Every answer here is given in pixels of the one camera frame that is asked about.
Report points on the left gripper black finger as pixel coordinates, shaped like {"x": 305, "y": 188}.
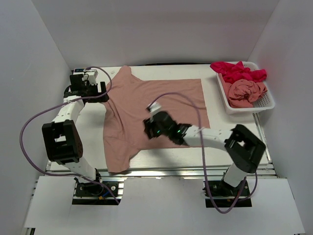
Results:
{"x": 103, "y": 87}
{"x": 104, "y": 98}

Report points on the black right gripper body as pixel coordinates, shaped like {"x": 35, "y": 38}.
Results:
{"x": 150, "y": 124}

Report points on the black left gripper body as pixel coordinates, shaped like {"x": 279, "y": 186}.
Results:
{"x": 92, "y": 90}

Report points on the dusty pink t shirt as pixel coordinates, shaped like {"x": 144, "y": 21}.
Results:
{"x": 124, "y": 135}

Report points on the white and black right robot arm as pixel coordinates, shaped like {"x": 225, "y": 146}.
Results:
{"x": 243, "y": 147}

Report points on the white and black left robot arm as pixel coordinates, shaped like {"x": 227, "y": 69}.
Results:
{"x": 62, "y": 141}

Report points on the coral pink t shirt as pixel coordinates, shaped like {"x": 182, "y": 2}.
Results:
{"x": 243, "y": 93}

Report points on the magenta t shirt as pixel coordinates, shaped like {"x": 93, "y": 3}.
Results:
{"x": 235, "y": 72}

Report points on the white perforated plastic basket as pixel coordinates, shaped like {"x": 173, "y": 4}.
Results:
{"x": 264, "y": 103}

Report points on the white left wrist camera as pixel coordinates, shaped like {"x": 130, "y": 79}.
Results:
{"x": 90, "y": 75}

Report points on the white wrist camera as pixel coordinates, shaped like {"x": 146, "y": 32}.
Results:
{"x": 154, "y": 108}
{"x": 90, "y": 75}

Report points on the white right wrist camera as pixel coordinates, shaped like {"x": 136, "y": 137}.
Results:
{"x": 154, "y": 108}

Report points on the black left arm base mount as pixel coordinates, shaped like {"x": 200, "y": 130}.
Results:
{"x": 91, "y": 194}

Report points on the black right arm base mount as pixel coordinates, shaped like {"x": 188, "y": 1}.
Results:
{"x": 224, "y": 196}

